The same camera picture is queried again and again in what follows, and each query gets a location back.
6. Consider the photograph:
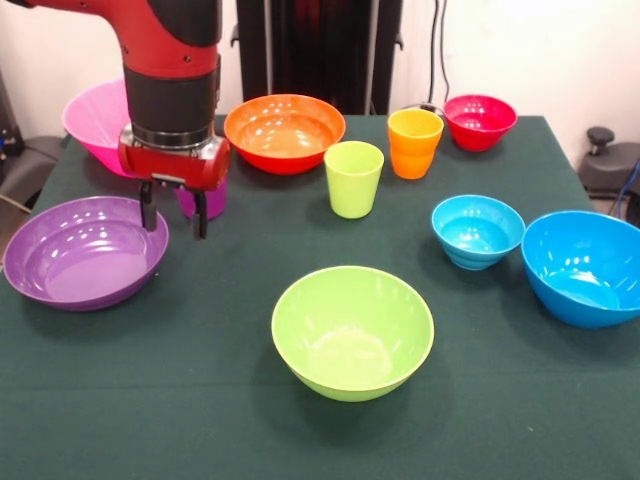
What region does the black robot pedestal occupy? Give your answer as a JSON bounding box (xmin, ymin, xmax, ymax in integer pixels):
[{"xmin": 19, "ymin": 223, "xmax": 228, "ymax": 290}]
[{"xmin": 222, "ymin": 0, "xmax": 404, "ymax": 117}]

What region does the purple bowl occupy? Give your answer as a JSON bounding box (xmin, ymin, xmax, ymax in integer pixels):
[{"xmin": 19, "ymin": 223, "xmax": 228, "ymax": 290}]
[{"xmin": 2, "ymin": 195, "xmax": 170, "ymax": 313}]

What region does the purple cup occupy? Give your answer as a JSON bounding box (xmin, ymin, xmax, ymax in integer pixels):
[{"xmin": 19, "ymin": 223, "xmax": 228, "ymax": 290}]
[{"xmin": 175, "ymin": 175, "xmax": 229, "ymax": 222}]

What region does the orange cup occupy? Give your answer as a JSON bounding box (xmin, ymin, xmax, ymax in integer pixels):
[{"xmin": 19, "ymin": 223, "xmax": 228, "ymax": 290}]
[{"xmin": 387, "ymin": 108, "xmax": 445, "ymax": 180}]

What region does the large blue bowl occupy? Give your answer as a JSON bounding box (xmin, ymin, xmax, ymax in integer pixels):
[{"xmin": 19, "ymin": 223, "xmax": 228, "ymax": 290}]
[{"xmin": 520, "ymin": 210, "xmax": 640, "ymax": 330}]

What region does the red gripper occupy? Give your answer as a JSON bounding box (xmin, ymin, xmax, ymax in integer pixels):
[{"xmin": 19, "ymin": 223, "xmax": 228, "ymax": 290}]
[{"xmin": 117, "ymin": 124, "xmax": 232, "ymax": 242}]

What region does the black device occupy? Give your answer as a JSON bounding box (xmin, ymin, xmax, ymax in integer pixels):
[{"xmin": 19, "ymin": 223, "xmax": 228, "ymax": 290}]
[{"xmin": 0, "ymin": 69, "xmax": 24, "ymax": 169}]

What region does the small red bowl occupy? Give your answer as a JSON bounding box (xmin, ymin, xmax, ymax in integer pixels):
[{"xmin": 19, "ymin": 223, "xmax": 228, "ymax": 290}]
[{"xmin": 443, "ymin": 94, "xmax": 519, "ymax": 152}]

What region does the orange bowl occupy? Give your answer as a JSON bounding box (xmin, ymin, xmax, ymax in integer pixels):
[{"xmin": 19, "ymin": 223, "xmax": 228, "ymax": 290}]
[{"xmin": 223, "ymin": 93, "xmax": 347, "ymax": 176}]

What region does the large pink bowl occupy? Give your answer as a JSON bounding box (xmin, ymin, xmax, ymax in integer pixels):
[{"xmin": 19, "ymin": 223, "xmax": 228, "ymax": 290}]
[{"xmin": 62, "ymin": 78, "xmax": 135, "ymax": 179}]

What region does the small blue bowl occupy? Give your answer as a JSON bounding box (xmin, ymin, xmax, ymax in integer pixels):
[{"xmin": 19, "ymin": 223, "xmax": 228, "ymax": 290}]
[{"xmin": 431, "ymin": 194, "xmax": 527, "ymax": 272}]

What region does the dark grey stand base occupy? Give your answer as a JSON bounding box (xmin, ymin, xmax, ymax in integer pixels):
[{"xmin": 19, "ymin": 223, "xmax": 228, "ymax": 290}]
[
  {"xmin": 584, "ymin": 127, "xmax": 640, "ymax": 226},
  {"xmin": 0, "ymin": 134, "xmax": 66, "ymax": 211}
]

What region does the green bowl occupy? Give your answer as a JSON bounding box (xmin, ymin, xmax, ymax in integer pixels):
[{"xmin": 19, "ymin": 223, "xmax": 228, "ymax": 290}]
[{"xmin": 271, "ymin": 265, "xmax": 436, "ymax": 403}]

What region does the black hanging cable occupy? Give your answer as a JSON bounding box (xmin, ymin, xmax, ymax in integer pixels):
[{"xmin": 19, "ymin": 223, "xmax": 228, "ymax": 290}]
[{"xmin": 429, "ymin": 0, "xmax": 452, "ymax": 104}]

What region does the green cup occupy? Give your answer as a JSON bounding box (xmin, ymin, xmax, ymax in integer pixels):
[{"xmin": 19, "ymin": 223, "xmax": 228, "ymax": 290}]
[{"xmin": 323, "ymin": 140, "xmax": 386, "ymax": 220}]

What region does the dark green tablecloth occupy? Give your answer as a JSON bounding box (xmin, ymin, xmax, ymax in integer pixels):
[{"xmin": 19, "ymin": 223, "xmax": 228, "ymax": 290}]
[{"xmin": 0, "ymin": 113, "xmax": 640, "ymax": 480}]

